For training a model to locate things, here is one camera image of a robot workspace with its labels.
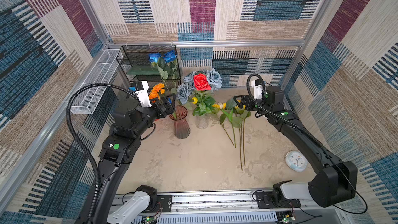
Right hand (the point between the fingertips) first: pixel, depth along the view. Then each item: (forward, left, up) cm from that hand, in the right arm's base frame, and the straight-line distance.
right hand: (241, 100), depth 80 cm
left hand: (-12, +33, +16) cm, 39 cm away
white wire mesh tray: (+14, +74, +8) cm, 75 cm away
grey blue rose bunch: (-2, +27, +9) cm, 29 cm away
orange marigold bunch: (-2, +42, +9) cm, 43 cm away
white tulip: (+14, +8, -21) cm, 26 cm away
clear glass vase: (+1, +20, -21) cm, 29 cm away
